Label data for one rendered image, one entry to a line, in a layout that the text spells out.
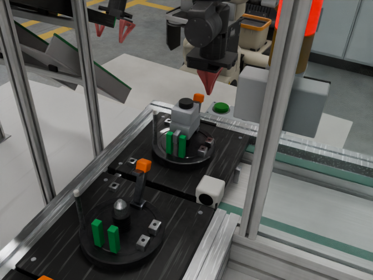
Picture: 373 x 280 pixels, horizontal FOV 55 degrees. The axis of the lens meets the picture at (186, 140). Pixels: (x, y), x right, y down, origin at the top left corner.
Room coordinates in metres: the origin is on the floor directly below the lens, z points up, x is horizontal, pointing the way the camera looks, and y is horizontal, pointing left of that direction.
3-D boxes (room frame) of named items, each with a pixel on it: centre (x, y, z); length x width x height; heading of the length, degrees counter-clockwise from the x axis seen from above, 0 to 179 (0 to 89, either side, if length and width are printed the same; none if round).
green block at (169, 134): (0.59, 0.03, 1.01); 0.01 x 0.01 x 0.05; 68
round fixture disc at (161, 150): (0.63, 0.00, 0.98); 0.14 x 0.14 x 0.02
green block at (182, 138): (0.58, 0.01, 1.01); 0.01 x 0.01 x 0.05; 68
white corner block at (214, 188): (0.50, -0.05, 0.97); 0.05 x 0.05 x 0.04; 68
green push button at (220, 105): (0.82, -0.09, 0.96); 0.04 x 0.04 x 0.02
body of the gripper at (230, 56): (0.76, -0.05, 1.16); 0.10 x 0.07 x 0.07; 69
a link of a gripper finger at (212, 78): (0.76, -0.04, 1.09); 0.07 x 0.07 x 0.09; 69
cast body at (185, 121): (0.62, 0.01, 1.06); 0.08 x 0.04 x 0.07; 159
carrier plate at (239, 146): (0.63, 0.00, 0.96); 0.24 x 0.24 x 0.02; 68
